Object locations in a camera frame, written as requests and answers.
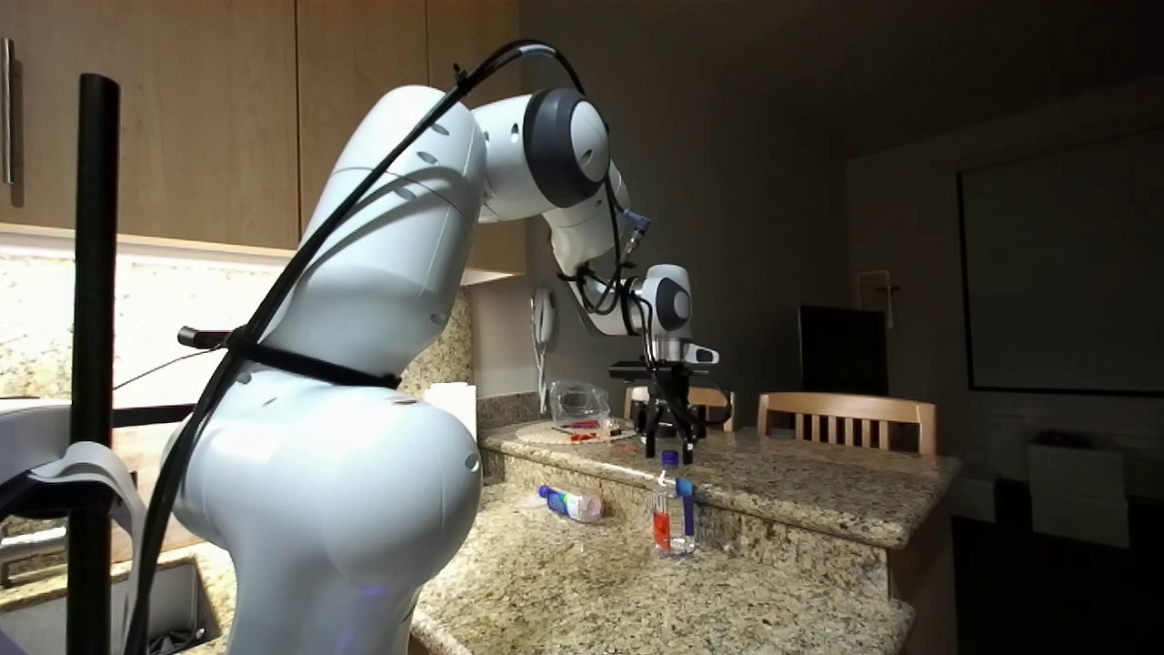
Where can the clear plastic container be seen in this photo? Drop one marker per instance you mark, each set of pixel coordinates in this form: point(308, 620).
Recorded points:
point(575, 401)

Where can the wooden wall cabinets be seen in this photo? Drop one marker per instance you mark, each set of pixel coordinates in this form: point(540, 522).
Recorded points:
point(230, 111)

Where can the dark monitor screen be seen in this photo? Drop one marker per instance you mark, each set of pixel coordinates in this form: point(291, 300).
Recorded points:
point(842, 352)

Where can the clear bottle with blue cap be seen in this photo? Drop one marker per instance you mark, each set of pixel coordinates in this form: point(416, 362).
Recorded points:
point(675, 506)

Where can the lying white blue bottle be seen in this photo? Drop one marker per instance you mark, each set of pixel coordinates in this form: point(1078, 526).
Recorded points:
point(574, 504)

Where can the large wall whiteboard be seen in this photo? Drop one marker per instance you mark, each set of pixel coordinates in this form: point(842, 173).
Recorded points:
point(1063, 270)

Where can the white box in background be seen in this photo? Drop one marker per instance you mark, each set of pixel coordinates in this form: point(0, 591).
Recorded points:
point(1078, 494)

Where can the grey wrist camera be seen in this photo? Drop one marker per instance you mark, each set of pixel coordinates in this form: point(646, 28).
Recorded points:
point(682, 352)

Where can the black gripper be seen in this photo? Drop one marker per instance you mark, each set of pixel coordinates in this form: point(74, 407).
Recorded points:
point(661, 398)

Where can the black vertical pole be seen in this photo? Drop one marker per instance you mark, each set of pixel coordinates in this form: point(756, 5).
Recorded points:
point(91, 357)

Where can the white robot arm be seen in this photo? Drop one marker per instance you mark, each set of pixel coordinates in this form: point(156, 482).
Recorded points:
point(338, 494)

